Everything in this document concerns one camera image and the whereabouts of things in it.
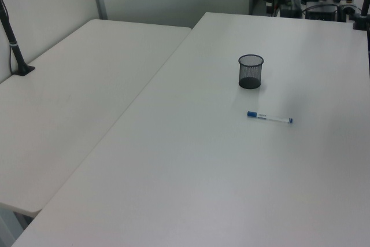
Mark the blue capped white marker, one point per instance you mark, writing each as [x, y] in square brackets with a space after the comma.
[269, 117]

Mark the black mesh pen cup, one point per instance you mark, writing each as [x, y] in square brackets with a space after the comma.
[251, 80]

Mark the white side table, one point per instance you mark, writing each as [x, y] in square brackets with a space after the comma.
[72, 99]

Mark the black computer box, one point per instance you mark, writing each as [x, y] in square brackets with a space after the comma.
[322, 12]

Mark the black clamp mounted pole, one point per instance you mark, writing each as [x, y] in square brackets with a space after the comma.
[364, 7]

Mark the black camera stand pole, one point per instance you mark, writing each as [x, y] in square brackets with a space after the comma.
[15, 48]

